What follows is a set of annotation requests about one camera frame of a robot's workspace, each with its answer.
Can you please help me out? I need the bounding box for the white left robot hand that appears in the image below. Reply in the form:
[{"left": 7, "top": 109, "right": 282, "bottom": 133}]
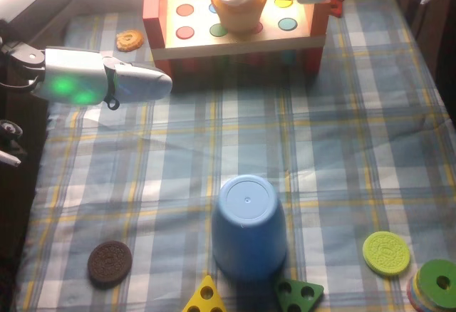
[{"left": 0, "top": 0, "right": 174, "bottom": 110}]

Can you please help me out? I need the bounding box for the cupcake with orange slices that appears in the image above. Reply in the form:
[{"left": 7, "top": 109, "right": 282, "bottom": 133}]
[{"left": 209, "top": 0, "right": 268, "bottom": 34}]

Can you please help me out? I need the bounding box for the orange wooden peg bench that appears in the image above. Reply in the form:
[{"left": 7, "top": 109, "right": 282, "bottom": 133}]
[{"left": 142, "top": 0, "right": 328, "bottom": 78}]

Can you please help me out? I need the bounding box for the small red block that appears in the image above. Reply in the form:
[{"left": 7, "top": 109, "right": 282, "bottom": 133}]
[{"left": 329, "top": 0, "right": 345, "bottom": 19}]

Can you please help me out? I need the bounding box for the tan flower biscuit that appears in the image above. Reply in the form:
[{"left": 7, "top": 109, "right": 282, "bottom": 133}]
[{"left": 115, "top": 29, "right": 145, "bottom": 53}]

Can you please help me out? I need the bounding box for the blue plaid tablecloth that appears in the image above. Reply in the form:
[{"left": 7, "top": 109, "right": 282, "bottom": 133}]
[{"left": 16, "top": 0, "right": 456, "bottom": 312}]

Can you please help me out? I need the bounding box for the brown sandwich cookie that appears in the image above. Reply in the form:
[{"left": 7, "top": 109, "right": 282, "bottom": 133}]
[{"left": 87, "top": 240, "right": 133, "bottom": 287}]

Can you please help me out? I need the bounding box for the blue plastic cup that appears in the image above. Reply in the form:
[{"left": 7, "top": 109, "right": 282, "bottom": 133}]
[{"left": 211, "top": 175, "right": 288, "bottom": 284}]

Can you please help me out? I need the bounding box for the yellow triangle block with holes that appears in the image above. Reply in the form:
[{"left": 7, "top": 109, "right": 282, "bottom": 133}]
[{"left": 182, "top": 275, "right": 227, "bottom": 312}]

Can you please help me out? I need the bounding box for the green sandwich cookie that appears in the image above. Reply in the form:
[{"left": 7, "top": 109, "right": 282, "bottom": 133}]
[{"left": 362, "top": 231, "right": 411, "bottom": 277}]

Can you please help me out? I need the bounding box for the green triangle block with holes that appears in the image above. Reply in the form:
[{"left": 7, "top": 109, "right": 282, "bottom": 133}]
[{"left": 274, "top": 278, "right": 325, "bottom": 312}]

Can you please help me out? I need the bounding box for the green wooden ring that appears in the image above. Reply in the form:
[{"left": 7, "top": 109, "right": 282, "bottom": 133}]
[{"left": 416, "top": 259, "right": 456, "bottom": 309}]

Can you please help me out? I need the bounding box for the pastel ring stack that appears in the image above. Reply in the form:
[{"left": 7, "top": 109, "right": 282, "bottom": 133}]
[{"left": 405, "top": 272, "right": 441, "bottom": 312}]

